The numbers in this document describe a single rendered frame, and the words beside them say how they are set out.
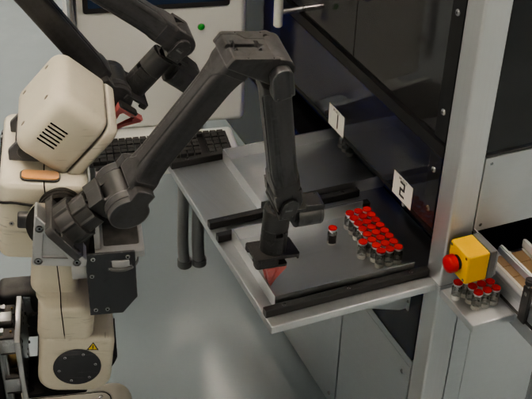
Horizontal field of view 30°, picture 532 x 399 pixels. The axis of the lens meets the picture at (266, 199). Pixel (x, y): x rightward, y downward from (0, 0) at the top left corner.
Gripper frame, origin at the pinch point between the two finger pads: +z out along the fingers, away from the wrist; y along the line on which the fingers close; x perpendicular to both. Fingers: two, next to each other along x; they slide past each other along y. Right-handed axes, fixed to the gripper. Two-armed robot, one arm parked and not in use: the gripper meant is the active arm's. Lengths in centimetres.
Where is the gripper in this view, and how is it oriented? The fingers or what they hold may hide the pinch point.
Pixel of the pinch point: (267, 282)
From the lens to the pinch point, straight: 217.0
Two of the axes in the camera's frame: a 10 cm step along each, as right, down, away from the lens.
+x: -3.7, -5.4, 7.6
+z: -1.0, 8.3, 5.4
